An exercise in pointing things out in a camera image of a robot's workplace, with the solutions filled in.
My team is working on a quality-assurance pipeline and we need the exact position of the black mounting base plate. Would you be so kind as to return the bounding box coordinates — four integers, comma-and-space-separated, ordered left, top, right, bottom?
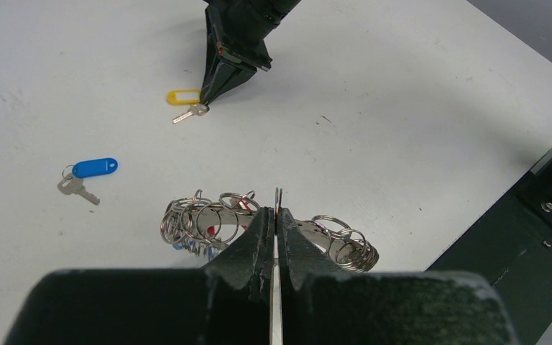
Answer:
429, 158, 552, 344

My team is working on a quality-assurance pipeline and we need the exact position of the loose blue tag key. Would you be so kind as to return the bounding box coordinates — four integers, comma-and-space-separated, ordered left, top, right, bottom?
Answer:
57, 157, 119, 206

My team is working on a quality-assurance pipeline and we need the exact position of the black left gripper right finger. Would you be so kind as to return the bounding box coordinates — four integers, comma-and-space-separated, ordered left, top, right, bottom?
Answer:
277, 209, 518, 344

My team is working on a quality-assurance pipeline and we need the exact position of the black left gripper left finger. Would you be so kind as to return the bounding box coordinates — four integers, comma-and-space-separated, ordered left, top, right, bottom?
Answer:
5, 208, 275, 344

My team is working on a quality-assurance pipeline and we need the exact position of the yellow tag key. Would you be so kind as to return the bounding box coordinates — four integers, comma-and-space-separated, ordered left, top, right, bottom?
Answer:
165, 89, 210, 124

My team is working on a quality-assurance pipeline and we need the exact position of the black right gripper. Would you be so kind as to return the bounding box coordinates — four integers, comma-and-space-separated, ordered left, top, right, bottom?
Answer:
200, 0, 300, 106

